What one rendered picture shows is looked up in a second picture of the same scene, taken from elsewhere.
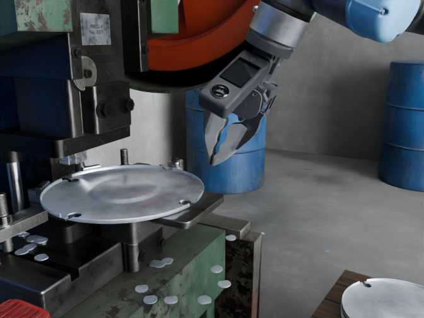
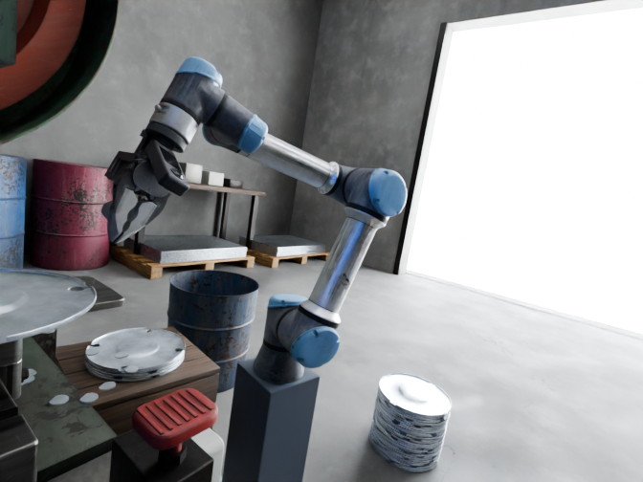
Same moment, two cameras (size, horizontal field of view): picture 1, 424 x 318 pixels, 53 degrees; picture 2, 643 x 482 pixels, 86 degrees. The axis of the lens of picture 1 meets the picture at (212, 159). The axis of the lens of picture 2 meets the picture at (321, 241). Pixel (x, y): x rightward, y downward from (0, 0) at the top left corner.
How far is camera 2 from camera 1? 0.57 m
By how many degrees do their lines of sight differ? 80
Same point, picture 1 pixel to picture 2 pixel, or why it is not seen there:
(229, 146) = (140, 222)
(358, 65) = not seen: outside the picture
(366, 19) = (254, 140)
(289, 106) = not seen: outside the picture
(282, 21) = (193, 125)
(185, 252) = (29, 360)
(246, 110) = (159, 190)
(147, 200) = (34, 299)
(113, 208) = (18, 316)
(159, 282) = (65, 386)
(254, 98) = not seen: hidden behind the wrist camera
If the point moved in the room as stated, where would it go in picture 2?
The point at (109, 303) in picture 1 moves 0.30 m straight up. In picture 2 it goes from (54, 428) to (65, 193)
